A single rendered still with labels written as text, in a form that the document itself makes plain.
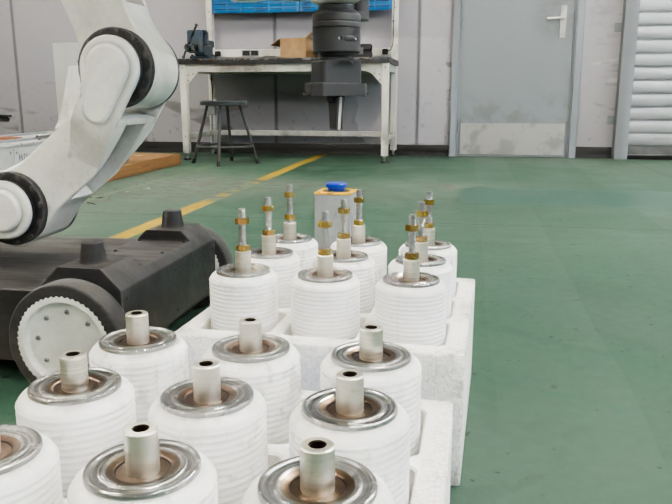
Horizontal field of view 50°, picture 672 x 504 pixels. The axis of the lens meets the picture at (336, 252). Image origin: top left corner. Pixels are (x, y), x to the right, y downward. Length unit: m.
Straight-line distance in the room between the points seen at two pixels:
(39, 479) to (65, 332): 0.73
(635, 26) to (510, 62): 0.94
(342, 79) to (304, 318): 0.54
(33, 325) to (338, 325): 0.55
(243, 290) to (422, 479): 0.44
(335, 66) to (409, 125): 4.77
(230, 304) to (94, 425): 0.41
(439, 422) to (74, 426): 0.34
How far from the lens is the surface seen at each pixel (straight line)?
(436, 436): 0.70
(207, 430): 0.57
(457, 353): 0.91
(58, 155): 1.46
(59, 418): 0.62
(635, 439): 1.18
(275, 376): 0.68
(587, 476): 1.05
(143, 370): 0.72
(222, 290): 0.99
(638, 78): 6.14
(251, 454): 0.60
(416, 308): 0.93
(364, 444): 0.54
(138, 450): 0.49
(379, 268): 1.19
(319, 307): 0.95
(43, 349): 1.29
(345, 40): 1.33
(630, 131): 6.14
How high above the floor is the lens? 0.49
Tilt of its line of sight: 12 degrees down
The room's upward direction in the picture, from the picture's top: straight up
